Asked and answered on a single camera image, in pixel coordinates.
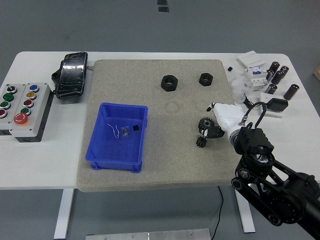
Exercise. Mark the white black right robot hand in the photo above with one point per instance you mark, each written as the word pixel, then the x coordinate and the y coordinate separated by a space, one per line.
pixel 228 116

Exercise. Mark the large black gear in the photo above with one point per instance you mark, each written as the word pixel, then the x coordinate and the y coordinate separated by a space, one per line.
pixel 206 122

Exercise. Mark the small black gear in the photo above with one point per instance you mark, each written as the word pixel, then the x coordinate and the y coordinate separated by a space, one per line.
pixel 201 142

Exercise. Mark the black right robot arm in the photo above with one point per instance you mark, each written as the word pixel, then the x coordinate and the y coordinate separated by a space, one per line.
pixel 252 142

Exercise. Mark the small black hex nut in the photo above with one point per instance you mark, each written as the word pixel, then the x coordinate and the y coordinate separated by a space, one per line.
pixel 203 81

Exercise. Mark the large black hex nut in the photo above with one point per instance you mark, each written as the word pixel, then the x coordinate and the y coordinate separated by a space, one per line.
pixel 166 86

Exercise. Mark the brown cardboard box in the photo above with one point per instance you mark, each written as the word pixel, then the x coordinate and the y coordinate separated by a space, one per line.
pixel 317 72

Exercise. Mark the blue plastic box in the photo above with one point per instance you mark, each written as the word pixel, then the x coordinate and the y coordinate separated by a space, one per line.
pixel 112 150

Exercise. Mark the grey emergency-stop control box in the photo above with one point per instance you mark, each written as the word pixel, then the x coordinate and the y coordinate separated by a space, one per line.
pixel 37 100

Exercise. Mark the grey four-button control box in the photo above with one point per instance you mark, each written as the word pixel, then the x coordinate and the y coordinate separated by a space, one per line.
pixel 14 100

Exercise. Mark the crumpled clear plastic bag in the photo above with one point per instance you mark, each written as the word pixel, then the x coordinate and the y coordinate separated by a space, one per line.
pixel 237 90

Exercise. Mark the white circuit breaker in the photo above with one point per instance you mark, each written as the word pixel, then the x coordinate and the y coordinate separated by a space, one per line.
pixel 257 81

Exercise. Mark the black power adapter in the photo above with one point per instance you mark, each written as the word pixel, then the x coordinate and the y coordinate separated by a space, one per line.
pixel 277 105

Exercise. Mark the dark brown capacitor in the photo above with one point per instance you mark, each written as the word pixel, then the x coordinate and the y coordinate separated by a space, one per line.
pixel 284 69
pixel 291 91
pixel 270 75
pixel 273 67
pixel 277 77
pixel 271 89

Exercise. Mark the flat white carton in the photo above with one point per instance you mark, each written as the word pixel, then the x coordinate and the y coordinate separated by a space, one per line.
pixel 251 59

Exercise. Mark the grey-brown mat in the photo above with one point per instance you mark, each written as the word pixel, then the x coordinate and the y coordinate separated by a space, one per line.
pixel 175 150

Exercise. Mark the white table leg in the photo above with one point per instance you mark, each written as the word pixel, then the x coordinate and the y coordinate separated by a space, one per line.
pixel 246 216
pixel 63 212

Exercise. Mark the small bag of screws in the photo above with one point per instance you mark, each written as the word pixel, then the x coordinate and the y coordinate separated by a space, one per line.
pixel 125 131

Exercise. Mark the black floor marker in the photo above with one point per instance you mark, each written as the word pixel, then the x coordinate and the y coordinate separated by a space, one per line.
pixel 163 9
pixel 162 2

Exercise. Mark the grey metal plate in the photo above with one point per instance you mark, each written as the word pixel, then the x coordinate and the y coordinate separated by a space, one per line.
pixel 150 236

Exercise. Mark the black plastic-wrapped device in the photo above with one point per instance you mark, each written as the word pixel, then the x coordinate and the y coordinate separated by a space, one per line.
pixel 71 75

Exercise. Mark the white switch plate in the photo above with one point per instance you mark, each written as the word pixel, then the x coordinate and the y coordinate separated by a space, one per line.
pixel 263 96

